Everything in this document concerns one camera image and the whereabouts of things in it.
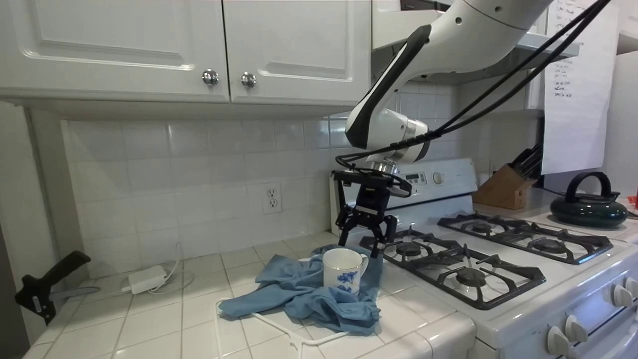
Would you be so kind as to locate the white gas stove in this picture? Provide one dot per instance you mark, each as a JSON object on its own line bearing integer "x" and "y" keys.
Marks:
{"x": 450, "y": 182}

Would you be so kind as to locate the white range hood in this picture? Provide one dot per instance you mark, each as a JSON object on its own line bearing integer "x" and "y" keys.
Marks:
{"x": 391, "y": 21}

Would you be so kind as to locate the silver cabinet knob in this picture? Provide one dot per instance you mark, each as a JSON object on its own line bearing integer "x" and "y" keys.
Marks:
{"x": 209, "y": 76}
{"x": 247, "y": 80}

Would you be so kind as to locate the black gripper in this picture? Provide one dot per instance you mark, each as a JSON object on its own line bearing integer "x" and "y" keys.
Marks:
{"x": 369, "y": 202}

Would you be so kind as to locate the narrow white cabinet door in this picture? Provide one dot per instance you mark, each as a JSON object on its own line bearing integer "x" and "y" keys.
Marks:
{"x": 299, "y": 41}

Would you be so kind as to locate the white power adapter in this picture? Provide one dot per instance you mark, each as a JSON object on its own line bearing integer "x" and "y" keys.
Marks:
{"x": 145, "y": 280}

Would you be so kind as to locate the white stove knob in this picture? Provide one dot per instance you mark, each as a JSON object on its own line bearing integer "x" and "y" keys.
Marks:
{"x": 558, "y": 340}
{"x": 622, "y": 294}
{"x": 576, "y": 328}
{"x": 632, "y": 286}

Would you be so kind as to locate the dark green kettle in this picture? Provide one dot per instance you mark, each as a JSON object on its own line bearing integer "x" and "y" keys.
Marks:
{"x": 588, "y": 212}

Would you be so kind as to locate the black burner grate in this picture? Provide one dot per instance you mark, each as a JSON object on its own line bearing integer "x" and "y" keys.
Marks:
{"x": 409, "y": 250}
{"x": 548, "y": 244}

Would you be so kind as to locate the white wall outlet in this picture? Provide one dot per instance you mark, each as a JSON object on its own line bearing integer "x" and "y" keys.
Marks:
{"x": 271, "y": 198}

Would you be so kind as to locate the wide white cabinet door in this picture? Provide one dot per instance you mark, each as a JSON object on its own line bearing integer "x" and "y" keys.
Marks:
{"x": 112, "y": 33}

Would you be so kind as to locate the white paper sheet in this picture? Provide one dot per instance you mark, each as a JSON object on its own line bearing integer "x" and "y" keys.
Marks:
{"x": 584, "y": 100}

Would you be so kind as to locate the blue cloth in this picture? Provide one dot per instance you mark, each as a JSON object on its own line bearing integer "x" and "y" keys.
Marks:
{"x": 291, "y": 292}

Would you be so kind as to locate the white mug with blue print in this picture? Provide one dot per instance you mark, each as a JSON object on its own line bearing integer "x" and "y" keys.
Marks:
{"x": 341, "y": 272}

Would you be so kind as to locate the wooden knife block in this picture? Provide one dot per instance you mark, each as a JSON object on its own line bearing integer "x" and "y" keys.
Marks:
{"x": 504, "y": 190}

